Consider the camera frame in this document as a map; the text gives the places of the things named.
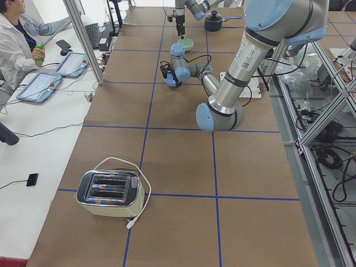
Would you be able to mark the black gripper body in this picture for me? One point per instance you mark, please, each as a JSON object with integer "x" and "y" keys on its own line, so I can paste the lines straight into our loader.
{"x": 168, "y": 74}
{"x": 181, "y": 20}

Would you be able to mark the black computer mouse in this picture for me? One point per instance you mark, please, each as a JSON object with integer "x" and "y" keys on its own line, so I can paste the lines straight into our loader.
{"x": 65, "y": 51}

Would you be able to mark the blue teach pendant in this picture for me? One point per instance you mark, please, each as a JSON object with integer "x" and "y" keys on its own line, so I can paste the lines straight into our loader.
{"x": 40, "y": 87}
{"x": 73, "y": 65}

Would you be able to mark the far blue teach pendant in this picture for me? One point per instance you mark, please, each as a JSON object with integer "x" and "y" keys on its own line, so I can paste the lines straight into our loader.
{"x": 73, "y": 65}

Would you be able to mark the near blue teach pendant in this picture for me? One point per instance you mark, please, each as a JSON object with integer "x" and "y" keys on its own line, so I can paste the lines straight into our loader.
{"x": 40, "y": 87}

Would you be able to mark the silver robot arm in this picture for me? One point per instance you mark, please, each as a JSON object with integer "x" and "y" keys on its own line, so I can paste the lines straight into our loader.
{"x": 267, "y": 24}
{"x": 198, "y": 10}

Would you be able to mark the person in white coat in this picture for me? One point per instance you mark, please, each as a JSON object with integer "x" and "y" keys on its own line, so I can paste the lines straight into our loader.
{"x": 20, "y": 34}

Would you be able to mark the black smartphone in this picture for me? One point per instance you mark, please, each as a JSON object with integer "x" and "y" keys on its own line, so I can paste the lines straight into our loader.
{"x": 63, "y": 44}

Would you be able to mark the small black square device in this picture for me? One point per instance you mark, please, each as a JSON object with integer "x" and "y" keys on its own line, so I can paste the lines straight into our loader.
{"x": 32, "y": 180}

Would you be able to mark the black keyboard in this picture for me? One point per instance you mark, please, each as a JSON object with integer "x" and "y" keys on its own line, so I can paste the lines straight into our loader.
{"x": 92, "y": 31}

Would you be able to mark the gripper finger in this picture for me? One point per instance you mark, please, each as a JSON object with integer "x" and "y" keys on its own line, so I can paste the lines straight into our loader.
{"x": 181, "y": 30}

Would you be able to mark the blue bowl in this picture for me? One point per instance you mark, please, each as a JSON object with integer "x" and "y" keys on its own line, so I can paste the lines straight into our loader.
{"x": 170, "y": 81}

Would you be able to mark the green bowl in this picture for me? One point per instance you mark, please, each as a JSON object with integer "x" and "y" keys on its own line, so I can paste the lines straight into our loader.
{"x": 187, "y": 44}

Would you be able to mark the aluminium frame post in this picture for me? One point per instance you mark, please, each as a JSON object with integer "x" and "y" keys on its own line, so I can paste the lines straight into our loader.
{"x": 76, "y": 20}

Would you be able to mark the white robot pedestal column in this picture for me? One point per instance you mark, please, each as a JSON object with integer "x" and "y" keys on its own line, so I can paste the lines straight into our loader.
{"x": 253, "y": 89}

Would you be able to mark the cream two-slot toaster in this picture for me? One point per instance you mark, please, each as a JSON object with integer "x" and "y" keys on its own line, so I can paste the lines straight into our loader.
{"x": 111, "y": 193}

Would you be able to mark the green handled tool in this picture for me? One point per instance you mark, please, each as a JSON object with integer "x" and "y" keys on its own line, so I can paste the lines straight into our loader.
{"x": 40, "y": 53}

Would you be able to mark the dark blue lidded saucepan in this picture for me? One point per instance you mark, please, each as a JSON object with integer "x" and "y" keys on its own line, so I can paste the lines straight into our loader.
{"x": 214, "y": 21}

